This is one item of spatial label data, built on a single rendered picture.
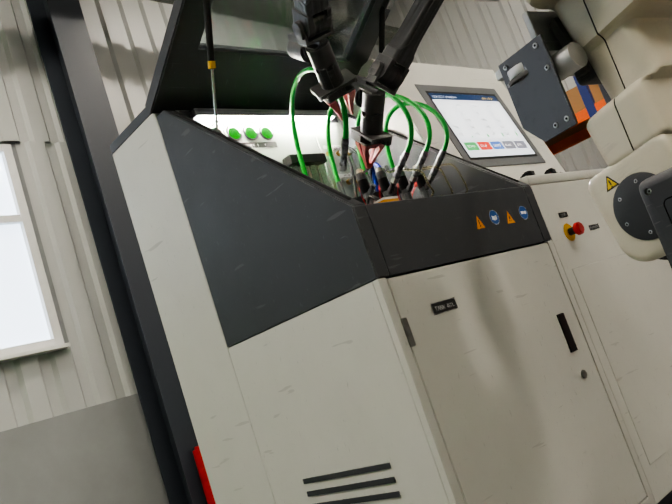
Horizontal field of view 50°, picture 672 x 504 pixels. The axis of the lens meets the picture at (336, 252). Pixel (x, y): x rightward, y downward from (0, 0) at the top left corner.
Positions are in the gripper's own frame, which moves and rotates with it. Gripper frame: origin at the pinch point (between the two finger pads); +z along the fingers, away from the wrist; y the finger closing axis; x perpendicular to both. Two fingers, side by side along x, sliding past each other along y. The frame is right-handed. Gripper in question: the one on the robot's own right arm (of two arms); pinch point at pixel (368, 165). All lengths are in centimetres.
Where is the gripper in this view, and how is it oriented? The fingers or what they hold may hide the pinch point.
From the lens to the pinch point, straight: 190.2
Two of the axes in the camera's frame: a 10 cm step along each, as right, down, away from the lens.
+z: -0.4, 8.8, 4.7
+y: -5.5, -4.2, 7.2
